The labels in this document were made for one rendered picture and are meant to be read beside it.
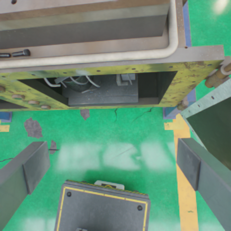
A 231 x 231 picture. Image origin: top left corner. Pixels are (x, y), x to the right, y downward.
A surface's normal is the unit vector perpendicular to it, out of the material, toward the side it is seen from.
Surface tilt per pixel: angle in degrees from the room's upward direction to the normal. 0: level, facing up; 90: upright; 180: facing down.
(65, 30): 90
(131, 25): 90
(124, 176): 0
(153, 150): 0
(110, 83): 0
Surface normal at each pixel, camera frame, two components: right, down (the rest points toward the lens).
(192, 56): -0.13, -0.15
